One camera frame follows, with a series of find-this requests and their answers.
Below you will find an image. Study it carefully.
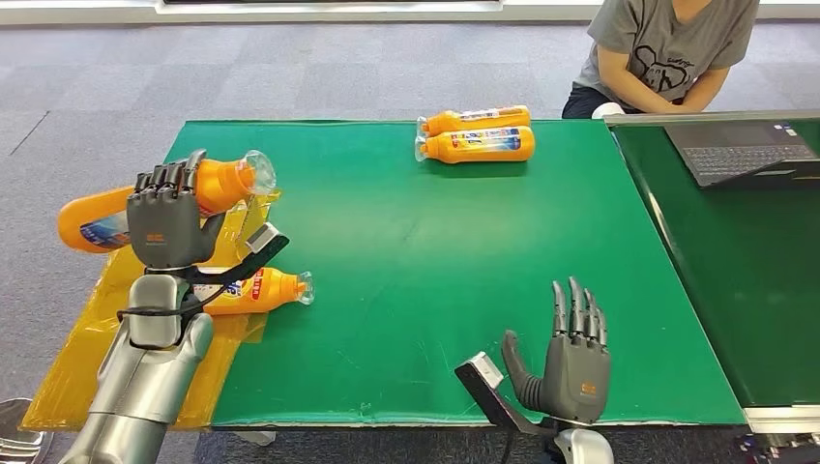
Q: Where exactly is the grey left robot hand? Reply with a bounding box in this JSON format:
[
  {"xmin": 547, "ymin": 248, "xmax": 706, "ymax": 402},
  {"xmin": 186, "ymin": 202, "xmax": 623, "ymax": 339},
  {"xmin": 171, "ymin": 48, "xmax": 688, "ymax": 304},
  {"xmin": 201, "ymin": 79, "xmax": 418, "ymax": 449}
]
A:
[{"xmin": 126, "ymin": 149, "xmax": 226, "ymax": 271}]

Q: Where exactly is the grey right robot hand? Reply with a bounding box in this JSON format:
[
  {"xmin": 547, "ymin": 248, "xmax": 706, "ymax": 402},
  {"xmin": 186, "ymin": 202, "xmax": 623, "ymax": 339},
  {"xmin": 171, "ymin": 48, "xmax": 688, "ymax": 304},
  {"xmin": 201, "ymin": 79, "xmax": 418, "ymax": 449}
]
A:
[{"xmin": 501, "ymin": 276, "xmax": 612, "ymax": 425}]

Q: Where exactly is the orange bottle with white label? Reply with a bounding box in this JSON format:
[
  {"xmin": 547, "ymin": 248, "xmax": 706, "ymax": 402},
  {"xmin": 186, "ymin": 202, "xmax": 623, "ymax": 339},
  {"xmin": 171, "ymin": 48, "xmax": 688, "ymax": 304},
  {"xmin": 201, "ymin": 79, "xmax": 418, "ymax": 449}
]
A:
[{"xmin": 57, "ymin": 150, "xmax": 278, "ymax": 255}]

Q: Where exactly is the orange Tide detergent bottle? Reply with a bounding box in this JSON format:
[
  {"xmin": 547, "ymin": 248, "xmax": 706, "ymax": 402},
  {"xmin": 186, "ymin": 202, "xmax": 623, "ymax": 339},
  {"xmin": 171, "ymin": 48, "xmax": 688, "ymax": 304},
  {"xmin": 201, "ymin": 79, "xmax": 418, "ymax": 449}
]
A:
[{"xmin": 191, "ymin": 267, "xmax": 315, "ymax": 316}]

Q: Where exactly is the orange bottle with blue label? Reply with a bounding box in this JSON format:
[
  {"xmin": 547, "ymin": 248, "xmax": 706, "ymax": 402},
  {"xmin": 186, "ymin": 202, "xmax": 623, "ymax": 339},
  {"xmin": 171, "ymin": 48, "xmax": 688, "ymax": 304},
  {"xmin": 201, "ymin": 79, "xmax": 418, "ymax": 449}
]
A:
[{"xmin": 414, "ymin": 126, "xmax": 536, "ymax": 164}]

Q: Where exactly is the orange bottle with slim label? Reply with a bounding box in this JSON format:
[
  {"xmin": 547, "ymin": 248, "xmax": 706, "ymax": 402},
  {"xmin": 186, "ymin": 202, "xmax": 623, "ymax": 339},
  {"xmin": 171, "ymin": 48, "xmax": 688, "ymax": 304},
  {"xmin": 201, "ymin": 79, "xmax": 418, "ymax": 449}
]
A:
[{"xmin": 416, "ymin": 105, "xmax": 532, "ymax": 137}]

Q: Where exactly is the yellow plastic bag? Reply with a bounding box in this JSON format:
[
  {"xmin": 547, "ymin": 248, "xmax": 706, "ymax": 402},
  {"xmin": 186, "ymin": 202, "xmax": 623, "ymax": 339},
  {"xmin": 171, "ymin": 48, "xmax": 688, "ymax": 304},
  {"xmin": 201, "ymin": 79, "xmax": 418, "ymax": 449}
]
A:
[{"xmin": 18, "ymin": 189, "xmax": 283, "ymax": 431}]

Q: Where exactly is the dark green side table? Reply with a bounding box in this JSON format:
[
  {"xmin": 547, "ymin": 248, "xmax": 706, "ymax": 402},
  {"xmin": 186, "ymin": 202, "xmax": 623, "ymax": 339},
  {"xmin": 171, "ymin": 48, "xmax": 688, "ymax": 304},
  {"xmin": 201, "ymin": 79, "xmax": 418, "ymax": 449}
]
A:
[{"xmin": 604, "ymin": 111, "xmax": 820, "ymax": 437}]

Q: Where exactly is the large green table mat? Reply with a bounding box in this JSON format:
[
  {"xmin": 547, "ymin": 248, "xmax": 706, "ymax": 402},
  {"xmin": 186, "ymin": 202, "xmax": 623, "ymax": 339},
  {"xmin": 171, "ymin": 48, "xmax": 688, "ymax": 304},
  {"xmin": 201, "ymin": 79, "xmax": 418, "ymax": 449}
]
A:
[{"xmin": 162, "ymin": 119, "xmax": 747, "ymax": 428}]

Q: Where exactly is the shiny metal chair base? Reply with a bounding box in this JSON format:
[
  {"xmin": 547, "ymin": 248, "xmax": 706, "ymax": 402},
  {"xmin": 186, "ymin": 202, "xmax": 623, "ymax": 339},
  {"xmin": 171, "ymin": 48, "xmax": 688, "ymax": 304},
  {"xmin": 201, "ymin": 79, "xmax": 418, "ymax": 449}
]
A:
[{"xmin": 0, "ymin": 397, "xmax": 56, "ymax": 464}]

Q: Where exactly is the dark grey laptop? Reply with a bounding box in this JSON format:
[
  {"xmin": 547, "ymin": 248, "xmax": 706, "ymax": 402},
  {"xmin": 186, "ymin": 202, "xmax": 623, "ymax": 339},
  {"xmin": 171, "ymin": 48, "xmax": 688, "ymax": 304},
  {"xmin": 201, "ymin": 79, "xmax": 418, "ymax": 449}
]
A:
[{"xmin": 663, "ymin": 121, "xmax": 820, "ymax": 190}]

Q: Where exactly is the person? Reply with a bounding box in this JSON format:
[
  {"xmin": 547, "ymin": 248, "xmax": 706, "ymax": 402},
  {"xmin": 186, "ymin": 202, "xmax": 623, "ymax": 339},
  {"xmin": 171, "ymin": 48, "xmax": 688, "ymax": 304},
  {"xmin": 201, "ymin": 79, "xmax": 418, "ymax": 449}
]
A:
[{"xmin": 561, "ymin": 0, "xmax": 762, "ymax": 121}]

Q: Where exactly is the black right camera bracket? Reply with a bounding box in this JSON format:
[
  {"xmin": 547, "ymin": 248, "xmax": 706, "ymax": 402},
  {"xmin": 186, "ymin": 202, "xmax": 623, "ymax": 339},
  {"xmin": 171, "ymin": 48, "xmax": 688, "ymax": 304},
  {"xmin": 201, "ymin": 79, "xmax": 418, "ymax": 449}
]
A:
[{"xmin": 454, "ymin": 362, "xmax": 559, "ymax": 438}]

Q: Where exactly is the black camera bracket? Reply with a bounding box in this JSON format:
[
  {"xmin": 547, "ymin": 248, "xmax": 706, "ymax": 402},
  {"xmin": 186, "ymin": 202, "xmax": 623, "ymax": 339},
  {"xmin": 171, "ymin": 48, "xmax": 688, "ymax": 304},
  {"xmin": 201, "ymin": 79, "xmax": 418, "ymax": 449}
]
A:
[
  {"xmin": 454, "ymin": 362, "xmax": 559, "ymax": 438},
  {"xmin": 191, "ymin": 231, "xmax": 291, "ymax": 289}
]

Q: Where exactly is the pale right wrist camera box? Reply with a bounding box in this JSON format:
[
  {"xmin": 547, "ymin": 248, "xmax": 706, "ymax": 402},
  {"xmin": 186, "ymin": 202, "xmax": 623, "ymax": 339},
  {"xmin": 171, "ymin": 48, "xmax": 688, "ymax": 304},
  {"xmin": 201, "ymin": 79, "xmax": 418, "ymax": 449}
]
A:
[{"xmin": 462, "ymin": 352, "xmax": 506, "ymax": 392}]

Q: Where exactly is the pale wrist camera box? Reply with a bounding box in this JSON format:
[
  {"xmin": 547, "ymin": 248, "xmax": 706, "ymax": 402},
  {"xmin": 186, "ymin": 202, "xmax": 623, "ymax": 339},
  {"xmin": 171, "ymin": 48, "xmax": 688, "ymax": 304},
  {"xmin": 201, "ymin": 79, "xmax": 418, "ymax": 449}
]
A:
[
  {"xmin": 462, "ymin": 352, "xmax": 506, "ymax": 392},
  {"xmin": 245, "ymin": 221, "xmax": 281, "ymax": 255}
]

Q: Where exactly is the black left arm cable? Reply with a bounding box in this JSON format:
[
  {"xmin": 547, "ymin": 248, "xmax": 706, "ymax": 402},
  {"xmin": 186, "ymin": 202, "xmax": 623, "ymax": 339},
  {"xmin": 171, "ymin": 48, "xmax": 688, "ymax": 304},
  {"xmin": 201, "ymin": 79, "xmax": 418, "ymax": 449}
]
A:
[{"xmin": 117, "ymin": 281, "xmax": 225, "ymax": 323}]

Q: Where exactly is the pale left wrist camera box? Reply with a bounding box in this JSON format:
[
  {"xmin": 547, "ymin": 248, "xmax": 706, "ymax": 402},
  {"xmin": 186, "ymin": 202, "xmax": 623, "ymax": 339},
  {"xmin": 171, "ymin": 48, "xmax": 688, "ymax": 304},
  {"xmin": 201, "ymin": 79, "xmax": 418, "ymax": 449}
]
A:
[{"xmin": 245, "ymin": 221, "xmax": 281, "ymax": 255}]

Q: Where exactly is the black left camera bracket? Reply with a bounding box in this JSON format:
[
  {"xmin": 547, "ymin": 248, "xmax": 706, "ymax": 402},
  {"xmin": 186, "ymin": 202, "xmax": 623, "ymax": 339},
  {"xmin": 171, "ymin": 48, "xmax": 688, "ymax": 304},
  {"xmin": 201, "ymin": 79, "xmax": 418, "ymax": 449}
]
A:
[{"xmin": 191, "ymin": 231, "xmax": 291, "ymax": 289}]

